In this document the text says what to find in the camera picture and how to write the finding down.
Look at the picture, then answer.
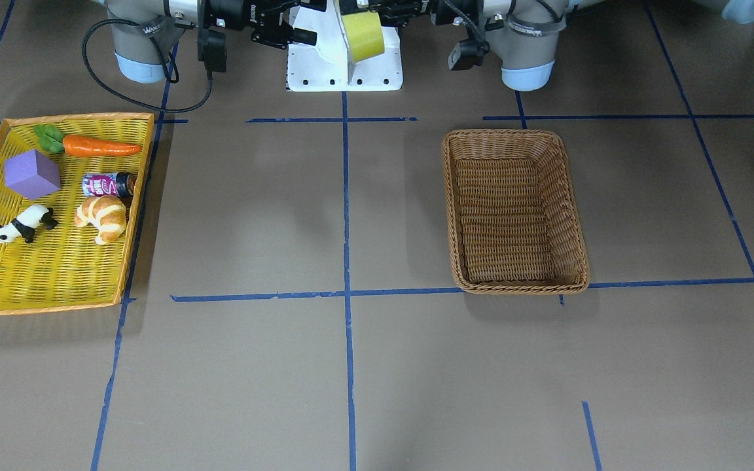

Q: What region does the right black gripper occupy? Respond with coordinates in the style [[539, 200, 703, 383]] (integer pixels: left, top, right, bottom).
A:
[[200, 1, 325, 50]]

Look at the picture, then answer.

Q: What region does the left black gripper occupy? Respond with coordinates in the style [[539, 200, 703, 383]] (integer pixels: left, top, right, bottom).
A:
[[358, 0, 479, 27]]

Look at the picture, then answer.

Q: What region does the yellow tape roll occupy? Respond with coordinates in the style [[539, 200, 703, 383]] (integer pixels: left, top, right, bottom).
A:
[[340, 11, 386, 63]]

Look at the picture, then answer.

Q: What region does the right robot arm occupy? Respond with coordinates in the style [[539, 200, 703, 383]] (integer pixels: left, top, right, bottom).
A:
[[102, 1, 327, 83]]

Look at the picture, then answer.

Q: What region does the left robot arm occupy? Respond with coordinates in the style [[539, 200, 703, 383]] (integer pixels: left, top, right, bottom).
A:
[[340, 1, 599, 92]]

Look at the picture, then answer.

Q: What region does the brown wicker basket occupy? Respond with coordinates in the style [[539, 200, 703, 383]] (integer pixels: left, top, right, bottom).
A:
[[442, 129, 590, 295]]

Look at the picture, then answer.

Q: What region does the yellow wicker basket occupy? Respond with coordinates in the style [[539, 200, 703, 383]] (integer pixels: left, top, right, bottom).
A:
[[0, 113, 155, 315]]

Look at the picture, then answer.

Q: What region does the white pole with base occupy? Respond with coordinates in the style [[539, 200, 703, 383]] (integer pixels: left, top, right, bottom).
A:
[[287, 1, 404, 92]]

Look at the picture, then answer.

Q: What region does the small purple can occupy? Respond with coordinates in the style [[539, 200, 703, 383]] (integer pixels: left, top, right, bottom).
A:
[[81, 172, 137, 199]]

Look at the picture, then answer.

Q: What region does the toy croissant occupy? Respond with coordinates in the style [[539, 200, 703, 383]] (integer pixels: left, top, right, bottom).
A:
[[73, 196, 128, 245]]

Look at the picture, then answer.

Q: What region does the orange toy carrot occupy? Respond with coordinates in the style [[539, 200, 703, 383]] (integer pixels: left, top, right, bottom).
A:
[[31, 124, 143, 157]]

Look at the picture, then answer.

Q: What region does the purple foam block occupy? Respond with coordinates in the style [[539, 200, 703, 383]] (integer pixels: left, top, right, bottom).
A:
[[3, 149, 61, 200]]

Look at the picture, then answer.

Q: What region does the toy panda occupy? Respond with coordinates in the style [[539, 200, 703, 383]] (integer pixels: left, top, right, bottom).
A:
[[0, 203, 59, 244]]

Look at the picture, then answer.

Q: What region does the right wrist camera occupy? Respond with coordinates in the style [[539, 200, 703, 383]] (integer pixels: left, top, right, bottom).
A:
[[197, 29, 227, 73]]

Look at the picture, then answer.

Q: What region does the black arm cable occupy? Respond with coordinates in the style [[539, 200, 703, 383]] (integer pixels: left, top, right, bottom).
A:
[[439, 0, 567, 50]]

